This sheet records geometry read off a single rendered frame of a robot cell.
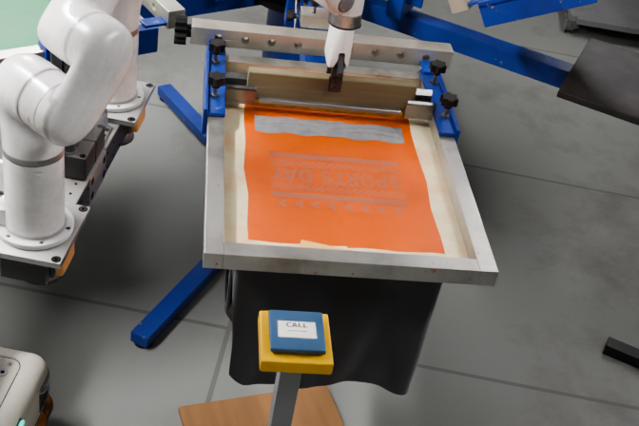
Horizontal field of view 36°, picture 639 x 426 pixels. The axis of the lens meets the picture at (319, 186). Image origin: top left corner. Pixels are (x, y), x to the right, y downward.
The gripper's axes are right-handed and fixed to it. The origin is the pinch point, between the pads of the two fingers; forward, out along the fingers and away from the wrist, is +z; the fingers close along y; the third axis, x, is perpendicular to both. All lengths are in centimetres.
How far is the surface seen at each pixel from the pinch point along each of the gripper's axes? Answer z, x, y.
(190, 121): 100, -31, -132
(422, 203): 9.6, 18.4, 34.1
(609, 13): 93, 187, -262
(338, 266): 7, -3, 60
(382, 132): 9.0, 12.7, 7.7
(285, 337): 8, -14, 79
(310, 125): 9.3, -4.8, 7.1
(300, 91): 3.4, -7.8, 1.6
